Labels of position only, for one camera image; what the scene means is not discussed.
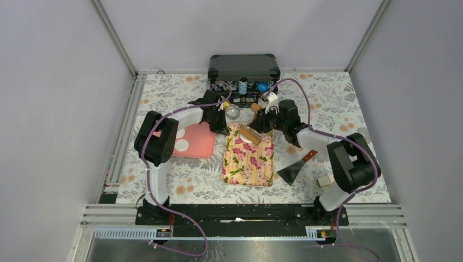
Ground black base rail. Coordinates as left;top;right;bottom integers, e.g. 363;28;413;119
135;204;349;238

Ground blue white chip stack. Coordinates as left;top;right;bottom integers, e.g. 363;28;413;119
238;78;248;96

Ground white dough wrapper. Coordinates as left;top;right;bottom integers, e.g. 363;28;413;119
175;139;189;152
176;129;186;139

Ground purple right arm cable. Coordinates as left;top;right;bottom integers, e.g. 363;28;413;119
262;78;381;262

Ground white dough wrapper lower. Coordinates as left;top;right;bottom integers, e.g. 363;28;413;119
175;139;189;152

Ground blue small blind button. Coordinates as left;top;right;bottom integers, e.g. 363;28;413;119
257;81;269;92

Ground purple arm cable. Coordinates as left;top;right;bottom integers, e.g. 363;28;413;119
140;81;233;258
262;78;381;262

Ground black poker chip case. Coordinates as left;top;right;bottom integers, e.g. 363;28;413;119
207;54;281;108

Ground orange green sticky notes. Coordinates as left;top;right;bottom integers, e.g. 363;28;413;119
222;101;232;110

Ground pink plastic tray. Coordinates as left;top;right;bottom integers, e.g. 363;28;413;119
169;122;216;159

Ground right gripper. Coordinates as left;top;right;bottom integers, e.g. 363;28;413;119
250;105;287;134

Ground white green eraser block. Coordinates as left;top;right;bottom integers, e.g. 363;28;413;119
317;175;335;188

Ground white dough wrapper upper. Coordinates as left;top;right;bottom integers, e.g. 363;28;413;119
176;129;186;139

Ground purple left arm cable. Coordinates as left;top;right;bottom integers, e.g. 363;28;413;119
140;81;233;258

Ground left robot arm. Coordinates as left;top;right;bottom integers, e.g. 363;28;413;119
134;90;231;224

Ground floral yellow tray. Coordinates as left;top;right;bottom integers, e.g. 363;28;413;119
222;123;275;187

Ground round metal cutter ring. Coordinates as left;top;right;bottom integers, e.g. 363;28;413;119
224;105;241;120

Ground wooden double-ended rolling pin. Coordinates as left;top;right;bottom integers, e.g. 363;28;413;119
239;103;262;145

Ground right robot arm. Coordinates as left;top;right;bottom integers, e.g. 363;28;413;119
246;93;381;225

